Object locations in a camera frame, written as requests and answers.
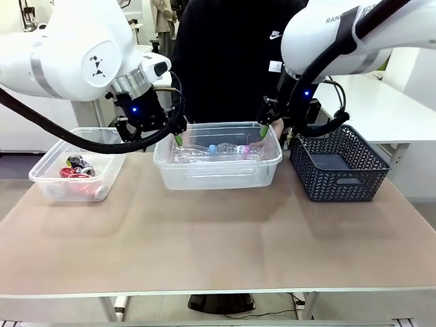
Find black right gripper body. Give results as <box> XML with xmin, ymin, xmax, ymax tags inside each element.
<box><xmin>275</xmin><ymin>73</ymin><xmax>313</xmax><ymax>132</ymax></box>

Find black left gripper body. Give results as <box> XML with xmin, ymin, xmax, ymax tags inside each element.
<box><xmin>110</xmin><ymin>87</ymin><xmax>171</xmax><ymax>137</ymax></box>

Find large clear plastic container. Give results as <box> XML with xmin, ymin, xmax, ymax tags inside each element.
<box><xmin>153</xmin><ymin>121</ymin><xmax>283</xmax><ymax>191</ymax></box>

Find dark blue woven basket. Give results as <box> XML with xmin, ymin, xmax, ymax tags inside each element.
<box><xmin>288</xmin><ymin>124</ymin><xmax>392</xmax><ymax>203</ymax></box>

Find person's left hand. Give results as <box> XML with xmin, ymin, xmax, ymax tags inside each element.
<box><xmin>272</xmin><ymin>117</ymin><xmax>285</xmax><ymax>139</ymax></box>

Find clear bottle with blue cap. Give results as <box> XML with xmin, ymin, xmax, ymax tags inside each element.
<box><xmin>172</xmin><ymin>142</ymin><xmax>219</xmax><ymax>163</ymax></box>

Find clear bottle with pink label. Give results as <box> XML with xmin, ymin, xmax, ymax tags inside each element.
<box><xmin>217</xmin><ymin>142</ymin><xmax>266</xmax><ymax>161</ymax></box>

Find black silver crushed can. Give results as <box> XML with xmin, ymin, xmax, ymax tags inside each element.
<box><xmin>66</xmin><ymin>153</ymin><xmax>86</xmax><ymax>168</ymax></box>

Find person's black sweater torso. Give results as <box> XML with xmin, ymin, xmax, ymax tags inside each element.
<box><xmin>170</xmin><ymin>0</ymin><xmax>309</xmax><ymax>125</ymax></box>

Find red crushed can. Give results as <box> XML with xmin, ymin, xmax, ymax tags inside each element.
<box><xmin>59</xmin><ymin>166</ymin><xmax>82</xmax><ymax>180</ymax></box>

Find white background table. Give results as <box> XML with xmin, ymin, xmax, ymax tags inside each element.
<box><xmin>315</xmin><ymin>73</ymin><xmax>436</xmax><ymax>164</ymax></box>

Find small clear plastic container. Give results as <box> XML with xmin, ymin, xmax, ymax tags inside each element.
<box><xmin>28</xmin><ymin>127</ymin><xmax>126</xmax><ymax>203</ymax></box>

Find background person in beige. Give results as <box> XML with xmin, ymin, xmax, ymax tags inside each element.
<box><xmin>151</xmin><ymin>0</ymin><xmax>178</xmax><ymax>59</ymax></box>

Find white background cabinet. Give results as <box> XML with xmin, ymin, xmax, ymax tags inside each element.
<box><xmin>0</xmin><ymin>87</ymin><xmax>103</xmax><ymax>155</ymax></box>

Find white table leg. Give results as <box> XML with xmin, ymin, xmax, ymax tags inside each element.
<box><xmin>302</xmin><ymin>292</ymin><xmax>320</xmax><ymax>321</ymax></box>
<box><xmin>98</xmin><ymin>296</ymin><xmax>131</xmax><ymax>323</ymax></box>

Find thick black left arm hose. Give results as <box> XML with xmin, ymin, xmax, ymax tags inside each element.
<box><xmin>0</xmin><ymin>84</ymin><xmax>188</xmax><ymax>154</ymax></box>

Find thick black arm hose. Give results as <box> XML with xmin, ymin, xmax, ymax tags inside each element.
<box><xmin>0</xmin><ymin>84</ymin><xmax>188</xmax><ymax>154</ymax></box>
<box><xmin>287</xmin><ymin>0</ymin><xmax>413</xmax><ymax>137</ymax></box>

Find thin black right gripper cable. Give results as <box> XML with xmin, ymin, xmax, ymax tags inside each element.
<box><xmin>325</xmin><ymin>78</ymin><xmax>349</xmax><ymax>119</ymax></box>

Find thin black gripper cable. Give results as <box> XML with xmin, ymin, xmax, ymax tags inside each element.
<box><xmin>169</xmin><ymin>70</ymin><xmax>187</xmax><ymax>119</ymax></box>
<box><xmin>325</xmin><ymin>78</ymin><xmax>349</xmax><ymax>119</ymax></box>

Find thin black left gripper cable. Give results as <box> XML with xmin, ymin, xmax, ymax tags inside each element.
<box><xmin>169</xmin><ymin>70</ymin><xmax>187</xmax><ymax>119</ymax></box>

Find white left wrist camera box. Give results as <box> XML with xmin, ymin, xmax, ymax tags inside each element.
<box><xmin>142</xmin><ymin>53</ymin><xmax>172</xmax><ymax>84</ymax></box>

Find thick black right arm hose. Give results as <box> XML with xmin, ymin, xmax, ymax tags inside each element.
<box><xmin>287</xmin><ymin>0</ymin><xmax>413</xmax><ymax>137</ymax></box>

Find thin floor cable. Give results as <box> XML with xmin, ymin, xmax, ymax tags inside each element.
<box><xmin>224</xmin><ymin>292</ymin><xmax>307</xmax><ymax>320</ymax></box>

